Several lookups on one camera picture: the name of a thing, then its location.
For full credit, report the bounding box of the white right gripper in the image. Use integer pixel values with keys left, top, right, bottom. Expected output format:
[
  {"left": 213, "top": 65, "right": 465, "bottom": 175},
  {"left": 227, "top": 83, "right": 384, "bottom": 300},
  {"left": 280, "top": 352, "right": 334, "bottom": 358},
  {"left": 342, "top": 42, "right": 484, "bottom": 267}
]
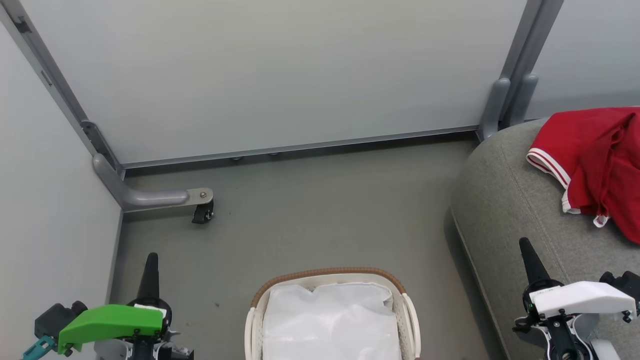
[{"left": 513, "top": 237, "right": 638, "bottom": 360}]

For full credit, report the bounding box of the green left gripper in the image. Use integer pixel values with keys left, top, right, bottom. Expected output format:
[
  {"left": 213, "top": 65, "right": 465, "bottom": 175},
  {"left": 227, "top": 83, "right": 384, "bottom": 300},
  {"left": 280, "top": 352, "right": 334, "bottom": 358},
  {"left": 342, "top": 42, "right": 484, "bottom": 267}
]
[{"left": 57, "top": 252, "right": 195, "bottom": 360}]

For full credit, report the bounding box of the red jersey with white stripes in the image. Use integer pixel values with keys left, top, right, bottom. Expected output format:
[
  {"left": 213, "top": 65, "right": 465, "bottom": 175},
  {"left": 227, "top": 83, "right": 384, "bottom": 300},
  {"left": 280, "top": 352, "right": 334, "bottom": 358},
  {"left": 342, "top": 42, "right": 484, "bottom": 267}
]
[{"left": 525, "top": 106, "right": 640, "bottom": 229}]

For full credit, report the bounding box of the white laundry basket brown rim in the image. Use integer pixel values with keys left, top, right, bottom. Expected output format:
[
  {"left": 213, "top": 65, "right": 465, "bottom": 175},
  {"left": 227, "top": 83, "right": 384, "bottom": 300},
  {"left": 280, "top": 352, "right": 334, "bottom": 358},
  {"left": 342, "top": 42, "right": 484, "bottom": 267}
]
[{"left": 243, "top": 267, "right": 422, "bottom": 360}]

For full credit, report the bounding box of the white basket liner cloth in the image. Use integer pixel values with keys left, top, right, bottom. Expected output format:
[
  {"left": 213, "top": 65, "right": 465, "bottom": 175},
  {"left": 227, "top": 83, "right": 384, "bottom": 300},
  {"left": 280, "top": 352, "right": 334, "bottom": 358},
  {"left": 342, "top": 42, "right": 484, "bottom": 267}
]
[{"left": 261, "top": 282, "right": 403, "bottom": 360}]

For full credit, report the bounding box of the grey fabric sofa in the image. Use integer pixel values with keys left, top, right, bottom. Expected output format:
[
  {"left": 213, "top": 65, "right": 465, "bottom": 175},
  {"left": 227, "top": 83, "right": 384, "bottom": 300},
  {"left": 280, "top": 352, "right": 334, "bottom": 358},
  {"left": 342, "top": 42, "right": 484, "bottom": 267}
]
[{"left": 449, "top": 116, "right": 640, "bottom": 360}]

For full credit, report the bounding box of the black caster wheel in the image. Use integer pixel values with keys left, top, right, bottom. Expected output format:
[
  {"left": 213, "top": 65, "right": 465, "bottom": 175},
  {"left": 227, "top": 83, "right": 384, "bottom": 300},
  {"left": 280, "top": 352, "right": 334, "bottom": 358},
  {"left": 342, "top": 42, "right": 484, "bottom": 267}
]
[{"left": 191, "top": 199, "right": 215, "bottom": 225}]

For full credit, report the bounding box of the grey partition post with foot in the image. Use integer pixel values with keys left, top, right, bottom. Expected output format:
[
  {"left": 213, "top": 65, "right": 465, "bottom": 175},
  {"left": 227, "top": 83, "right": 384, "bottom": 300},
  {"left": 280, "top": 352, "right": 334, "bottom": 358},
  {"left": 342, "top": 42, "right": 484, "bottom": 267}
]
[{"left": 0, "top": 0, "right": 215, "bottom": 213}]

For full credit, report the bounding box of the teal left cable connector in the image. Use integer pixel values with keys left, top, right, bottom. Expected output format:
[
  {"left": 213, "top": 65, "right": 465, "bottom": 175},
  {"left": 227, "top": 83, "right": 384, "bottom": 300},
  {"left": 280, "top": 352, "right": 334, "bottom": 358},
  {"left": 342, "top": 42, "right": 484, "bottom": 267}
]
[{"left": 20, "top": 334, "right": 59, "bottom": 360}]

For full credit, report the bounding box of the grey double partition post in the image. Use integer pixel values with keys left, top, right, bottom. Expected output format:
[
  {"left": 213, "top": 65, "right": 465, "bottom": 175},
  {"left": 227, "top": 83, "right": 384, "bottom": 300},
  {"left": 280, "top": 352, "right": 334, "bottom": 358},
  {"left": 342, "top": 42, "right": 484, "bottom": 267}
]
[{"left": 476, "top": 0, "right": 566, "bottom": 143}]

